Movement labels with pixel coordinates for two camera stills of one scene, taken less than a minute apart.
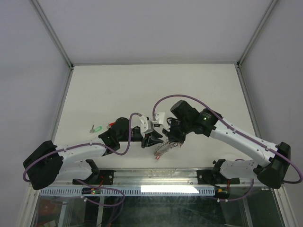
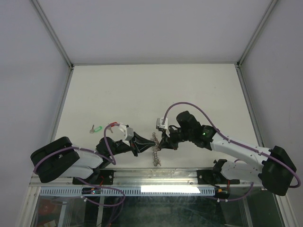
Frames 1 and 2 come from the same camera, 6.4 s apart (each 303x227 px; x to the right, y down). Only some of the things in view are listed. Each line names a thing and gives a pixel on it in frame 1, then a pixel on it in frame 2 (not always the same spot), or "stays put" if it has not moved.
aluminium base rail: (167, 177) stays put
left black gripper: (152, 138) -> (139, 145)
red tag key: (110, 125) stays put
